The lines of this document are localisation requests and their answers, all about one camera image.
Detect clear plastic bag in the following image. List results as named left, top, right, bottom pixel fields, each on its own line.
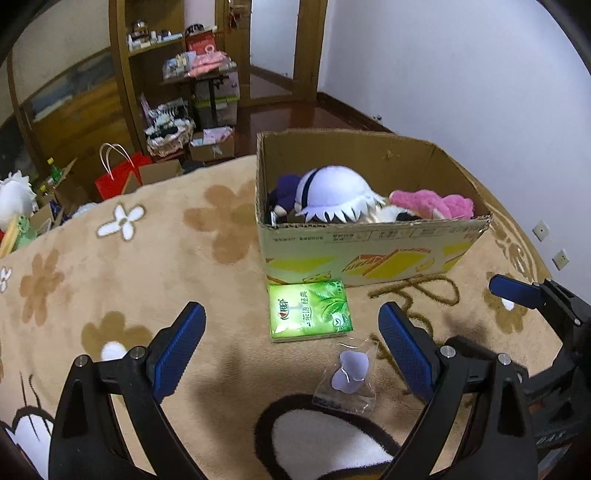
left=311, top=337, right=382, bottom=411

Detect white spiky plush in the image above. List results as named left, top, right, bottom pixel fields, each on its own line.
left=0, top=171, right=38, bottom=232

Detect green frog toy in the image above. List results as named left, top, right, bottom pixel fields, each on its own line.
left=4, top=215, right=38, bottom=245

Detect red gift bag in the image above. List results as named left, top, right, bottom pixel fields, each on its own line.
left=185, top=30, right=218, bottom=52

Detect brown cardboard box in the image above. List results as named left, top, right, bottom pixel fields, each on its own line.
left=139, top=159, right=183, bottom=185

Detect white-haired purple doll plush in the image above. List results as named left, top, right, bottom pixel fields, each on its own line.
left=267, top=165, right=387, bottom=224

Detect pink patterned bag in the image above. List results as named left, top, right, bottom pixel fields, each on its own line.
left=217, top=76, right=241, bottom=102

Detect clear plastic storage box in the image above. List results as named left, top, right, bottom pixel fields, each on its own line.
left=194, top=97, right=240, bottom=130

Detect green tissue pack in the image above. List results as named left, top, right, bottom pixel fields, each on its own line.
left=267, top=279, right=354, bottom=344

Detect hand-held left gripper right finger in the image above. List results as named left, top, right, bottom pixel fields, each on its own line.
left=378, top=302, right=541, bottom=480

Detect black and white fluffy plush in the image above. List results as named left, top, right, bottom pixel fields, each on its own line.
left=369, top=205, right=432, bottom=224

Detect red paper bag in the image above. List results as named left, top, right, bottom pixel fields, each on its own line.
left=95, top=143, right=153, bottom=201

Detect wooden wardrobe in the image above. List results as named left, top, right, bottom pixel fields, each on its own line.
left=0, top=0, right=139, bottom=185

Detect wicker basket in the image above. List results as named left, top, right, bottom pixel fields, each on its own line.
left=145, top=122, right=195, bottom=158

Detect pile of striped clothes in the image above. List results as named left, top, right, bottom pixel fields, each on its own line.
left=145, top=104, right=190, bottom=139

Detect pink packets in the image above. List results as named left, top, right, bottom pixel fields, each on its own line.
left=187, top=50, right=229, bottom=77

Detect pink bear plush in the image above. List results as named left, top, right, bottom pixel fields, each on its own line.
left=389, top=188, right=475, bottom=221

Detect beige floral blanket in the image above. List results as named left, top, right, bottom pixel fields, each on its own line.
left=0, top=154, right=573, bottom=480

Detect small dark table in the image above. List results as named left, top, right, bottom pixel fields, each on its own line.
left=159, top=62, right=241, bottom=130

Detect cardboard box with bottles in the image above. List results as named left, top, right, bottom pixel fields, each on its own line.
left=34, top=159, right=93, bottom=217

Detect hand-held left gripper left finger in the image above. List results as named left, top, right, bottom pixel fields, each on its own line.
left=48, top=302, right=206, bottom=480

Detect low box of pink packets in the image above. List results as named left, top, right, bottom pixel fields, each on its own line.
left=188, top=127, right=236, bottom=162

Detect wooden corner shelf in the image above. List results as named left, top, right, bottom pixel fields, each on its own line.
left=111, top=0, right=195, bottom=153

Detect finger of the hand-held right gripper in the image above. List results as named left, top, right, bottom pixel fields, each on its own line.
left=488, top=274, right=548, bottom=311

